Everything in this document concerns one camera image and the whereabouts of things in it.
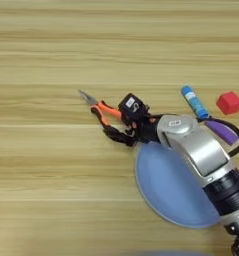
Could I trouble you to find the red cube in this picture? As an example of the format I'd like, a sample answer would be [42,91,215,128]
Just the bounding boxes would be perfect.
[215,90,239,116]

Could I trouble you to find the orange black needle-nose pliers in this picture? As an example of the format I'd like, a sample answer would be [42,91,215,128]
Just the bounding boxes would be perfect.
[77,89,126,130]

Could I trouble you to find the round blue plate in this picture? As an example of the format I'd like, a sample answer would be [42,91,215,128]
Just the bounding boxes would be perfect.
[134,141,222,230]

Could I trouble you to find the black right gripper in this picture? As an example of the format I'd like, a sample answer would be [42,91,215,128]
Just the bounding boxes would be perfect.
[102,113,166,148]

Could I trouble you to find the blue glue stick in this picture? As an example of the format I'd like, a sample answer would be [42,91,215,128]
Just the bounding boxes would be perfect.
[180,85,210,121]

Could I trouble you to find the purple rectangular block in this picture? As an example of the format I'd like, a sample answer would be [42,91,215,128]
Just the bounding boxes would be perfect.
[203,119,239,147]

